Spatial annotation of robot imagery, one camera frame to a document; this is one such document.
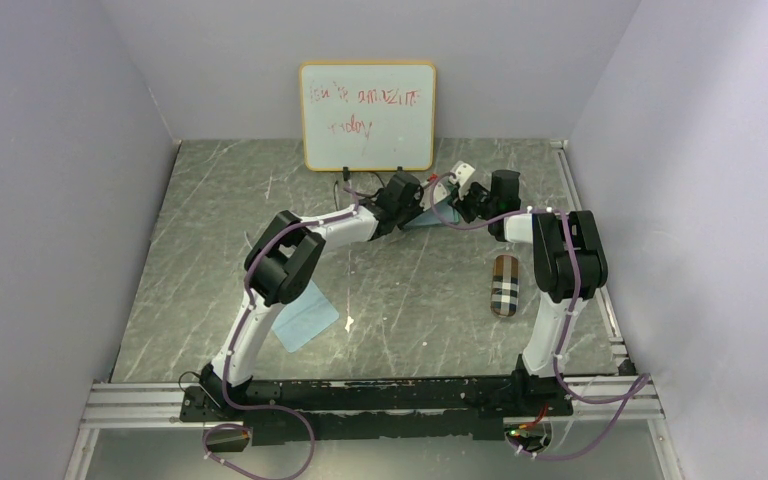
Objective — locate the light blue cloth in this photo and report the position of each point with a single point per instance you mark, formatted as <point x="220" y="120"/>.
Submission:
<point x="304" y="319"/>
<point x="445" y="212"/>

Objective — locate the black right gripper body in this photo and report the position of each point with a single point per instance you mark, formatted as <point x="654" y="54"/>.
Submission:
<point x="475" y="204"/>

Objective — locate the yellow framed whiteboard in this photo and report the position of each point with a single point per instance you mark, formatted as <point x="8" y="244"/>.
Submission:
<point x="368" y="116"/>

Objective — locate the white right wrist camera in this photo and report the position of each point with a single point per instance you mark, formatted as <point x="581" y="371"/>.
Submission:
<point x="460" y="179"/>

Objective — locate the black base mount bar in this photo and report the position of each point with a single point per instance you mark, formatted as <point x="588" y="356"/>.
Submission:
<point x="479" y="407"/>

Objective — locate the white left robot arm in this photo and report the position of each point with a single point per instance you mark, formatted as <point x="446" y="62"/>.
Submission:
<point x="282" y="262"/>

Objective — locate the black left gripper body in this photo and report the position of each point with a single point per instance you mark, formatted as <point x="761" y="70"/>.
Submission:
<point x="407" y="213"/>

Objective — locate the brown tortoise sunglasses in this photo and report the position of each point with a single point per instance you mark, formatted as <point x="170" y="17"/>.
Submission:
<point x="344" y="185"/>

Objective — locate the blue glasses case green lining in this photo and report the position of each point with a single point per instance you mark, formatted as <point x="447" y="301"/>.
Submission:
<point x="438" y="194"/>

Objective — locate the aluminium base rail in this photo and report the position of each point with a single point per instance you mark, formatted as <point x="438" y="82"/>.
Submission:
<point x="446" y="323"/>

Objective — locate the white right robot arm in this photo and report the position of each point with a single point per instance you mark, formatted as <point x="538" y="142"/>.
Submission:
<point x="569" y="263"/>

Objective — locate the plaid glasses case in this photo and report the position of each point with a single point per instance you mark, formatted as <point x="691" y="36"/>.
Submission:
<point x="505" y="286"/>

